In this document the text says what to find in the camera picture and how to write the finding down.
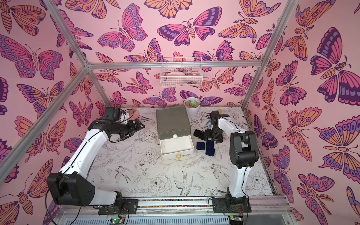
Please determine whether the aluminium frame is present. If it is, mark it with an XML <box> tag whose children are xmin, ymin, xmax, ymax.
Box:
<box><xmin>0</xmin><ymin>0</ymin><xmax>299</xmax><ymax>183</ymax></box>

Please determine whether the green drawer cabinet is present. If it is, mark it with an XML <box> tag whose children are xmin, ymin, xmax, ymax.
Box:
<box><xmin>156</xmin><ymin>106</ymin><xmax>194</xmax><ymax>159</ymax></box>

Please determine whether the white wire basket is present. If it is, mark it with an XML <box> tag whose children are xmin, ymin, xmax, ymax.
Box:
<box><xmin>159</xmin><ymin>57</ymin><xmax>203</xmax><ymax>88</ymax></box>

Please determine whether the blue brooch box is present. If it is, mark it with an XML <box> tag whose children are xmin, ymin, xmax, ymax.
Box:
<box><xmin>196</xmin><ymin>142</ymin><xmax>206</xmax><ymax>151</ymax></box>
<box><xmin>205</xmin><ymin>148</ymin><xmax>215</xmax><ymax>157</ymax></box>
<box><xmin>206</xmin><ymin>140</ymin><xmax>215</xmax><ymax>149</ymax></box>

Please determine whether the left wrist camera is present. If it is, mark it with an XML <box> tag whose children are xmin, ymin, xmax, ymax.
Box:
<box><xmin>117</xmin><ymin>109</ymin><xmax>129</xmax><ymax>124</ymax></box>

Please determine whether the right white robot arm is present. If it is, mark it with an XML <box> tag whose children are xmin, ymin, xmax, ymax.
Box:
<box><xmin>201</xmin><ymin>111</ymin><xmax>259</xmax><ymax>207</ymax></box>

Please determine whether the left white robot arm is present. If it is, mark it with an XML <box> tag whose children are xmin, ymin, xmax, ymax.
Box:
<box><xmin>46</xmin><ymin>107</ymin><xmax>145</xmax><ymax>207</ymax></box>

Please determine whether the black brooch box far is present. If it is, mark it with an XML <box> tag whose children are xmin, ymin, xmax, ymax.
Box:
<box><xmin>194</xmin><ymin>129</ymin><xmax>203</xmax><ymax>139</ymax></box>

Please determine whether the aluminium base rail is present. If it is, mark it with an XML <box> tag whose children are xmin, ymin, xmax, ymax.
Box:
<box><xmin>54</xmin><ymin>196</ymin><xmax>297</xmax><ymax>225</ymax></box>

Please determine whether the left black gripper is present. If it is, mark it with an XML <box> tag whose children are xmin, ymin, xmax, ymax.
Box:
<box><xmin>115</xmin><ymin>118</ymin><xmax>146</xmax><ymax>140</ymax></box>

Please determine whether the potted cactus white pot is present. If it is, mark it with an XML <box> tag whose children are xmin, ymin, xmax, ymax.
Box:
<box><xmin>184</xmin><ymin>97</ymin><xmax>200</xmax><ymax>116</ymax></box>

